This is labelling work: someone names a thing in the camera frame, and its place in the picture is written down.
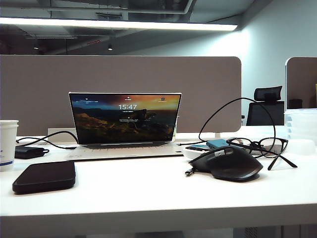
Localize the silver laptop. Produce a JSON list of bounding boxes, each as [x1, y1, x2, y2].
[[64, 91, 190, 161]]

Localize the small black box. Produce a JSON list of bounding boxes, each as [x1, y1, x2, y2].
[[288, 98, 303, 109]]

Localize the white desk socket box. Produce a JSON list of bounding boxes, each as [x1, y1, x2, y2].
[[47, 127, 77, 144]]

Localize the wide brown desk partition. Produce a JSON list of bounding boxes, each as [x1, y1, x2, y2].
[[0, 55, 242, 136]]

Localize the translucent plastic storage boxes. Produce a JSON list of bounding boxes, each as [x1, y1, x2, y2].
[[283, 108, 317, 141]]

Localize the long ceiling light strip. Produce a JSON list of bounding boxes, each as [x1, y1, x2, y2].
[[0, 16, 238, 32]]

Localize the black USB charger cable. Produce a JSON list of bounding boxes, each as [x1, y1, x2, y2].
[[177, 97, 277, 177]]

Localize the black mesh office chair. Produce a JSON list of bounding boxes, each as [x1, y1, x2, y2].
[[246, 85, 285, 126]]

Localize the black power adapter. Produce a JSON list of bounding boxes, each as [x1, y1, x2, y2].
[[14, 146, 50, 160]]

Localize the white paper cup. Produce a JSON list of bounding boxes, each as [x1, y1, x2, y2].
[[0, 119, 19, 172]]

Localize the black computer mouse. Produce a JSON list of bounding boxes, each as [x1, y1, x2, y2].
[[188, 145, 264, 183]]

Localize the black-framed eyeglasses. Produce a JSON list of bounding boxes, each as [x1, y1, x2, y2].
[[226, 137, 298, 171]]

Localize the black smartphone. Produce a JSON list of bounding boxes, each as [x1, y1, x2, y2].
[[12, 160, 76, 195]]

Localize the black laptop power cable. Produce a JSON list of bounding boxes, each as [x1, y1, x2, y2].
[[15, 130, 79, 150]]

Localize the narrow brown desk partition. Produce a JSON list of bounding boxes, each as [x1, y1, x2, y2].
[[284, 56, 317, 110]]

